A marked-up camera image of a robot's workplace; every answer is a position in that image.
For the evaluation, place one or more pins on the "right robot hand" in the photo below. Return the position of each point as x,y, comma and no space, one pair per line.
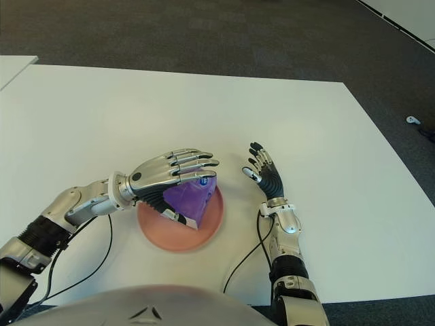
272,178

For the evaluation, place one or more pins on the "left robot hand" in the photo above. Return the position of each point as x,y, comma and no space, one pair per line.
159,173

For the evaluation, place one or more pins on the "purple tissue paper pack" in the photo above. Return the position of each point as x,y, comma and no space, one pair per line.
195,200

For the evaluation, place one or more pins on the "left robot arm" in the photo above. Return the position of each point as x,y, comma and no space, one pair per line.
61,217

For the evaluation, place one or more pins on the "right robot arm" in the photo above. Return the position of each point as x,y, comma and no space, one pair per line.
289,244

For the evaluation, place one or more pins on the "pink round plate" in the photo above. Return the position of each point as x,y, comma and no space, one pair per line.
210,220

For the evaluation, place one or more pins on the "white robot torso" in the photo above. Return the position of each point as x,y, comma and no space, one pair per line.
136,305

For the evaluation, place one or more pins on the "white handheld controller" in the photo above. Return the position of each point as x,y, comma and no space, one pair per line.
412,120

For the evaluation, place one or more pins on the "white side table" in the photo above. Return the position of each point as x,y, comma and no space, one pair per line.
13,69

